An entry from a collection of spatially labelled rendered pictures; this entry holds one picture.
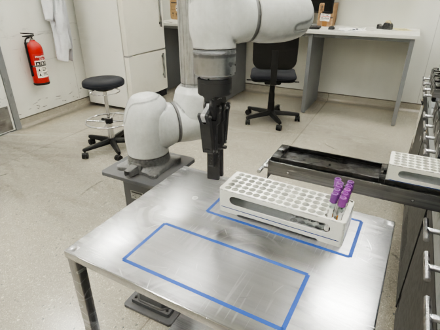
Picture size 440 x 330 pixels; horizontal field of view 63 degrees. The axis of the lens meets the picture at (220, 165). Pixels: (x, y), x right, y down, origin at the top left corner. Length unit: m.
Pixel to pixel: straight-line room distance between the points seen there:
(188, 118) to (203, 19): 0.62
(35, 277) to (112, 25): 2.83
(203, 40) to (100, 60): 3.70
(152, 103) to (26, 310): 1.15
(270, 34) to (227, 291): 0.52
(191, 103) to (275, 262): 0.73
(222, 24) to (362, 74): 4.02
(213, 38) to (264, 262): 0.45
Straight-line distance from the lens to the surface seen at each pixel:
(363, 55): 4.65
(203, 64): 0.75
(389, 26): 4.29
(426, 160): 1.19
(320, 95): 4.82
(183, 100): 1.30
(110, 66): 4.32
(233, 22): 0.74
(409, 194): 1.13
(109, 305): 1.83
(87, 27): 4.45
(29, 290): 2.04
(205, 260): 0.74
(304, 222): 0.83
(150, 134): 1.26
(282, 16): 0.80
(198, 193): 0.95
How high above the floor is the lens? 1.32
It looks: 27 degrees down
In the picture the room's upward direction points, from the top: straight up
